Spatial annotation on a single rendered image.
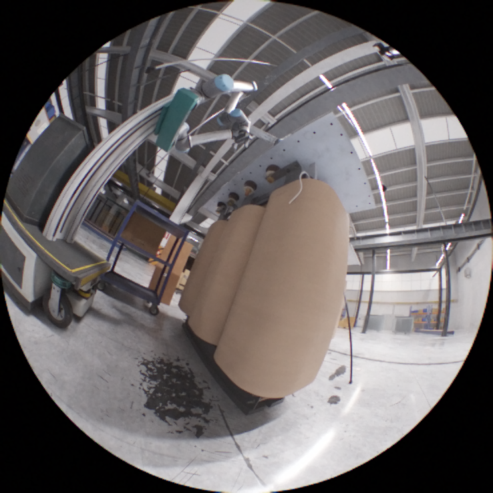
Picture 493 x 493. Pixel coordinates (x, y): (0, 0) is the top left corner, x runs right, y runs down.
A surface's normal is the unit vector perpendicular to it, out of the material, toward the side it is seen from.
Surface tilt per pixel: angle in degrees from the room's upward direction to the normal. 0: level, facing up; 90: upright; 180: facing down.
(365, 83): 180
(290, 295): 90
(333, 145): 180
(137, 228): 90
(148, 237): 90
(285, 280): 90
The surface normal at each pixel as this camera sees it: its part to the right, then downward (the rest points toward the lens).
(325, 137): -0.33, 0.89
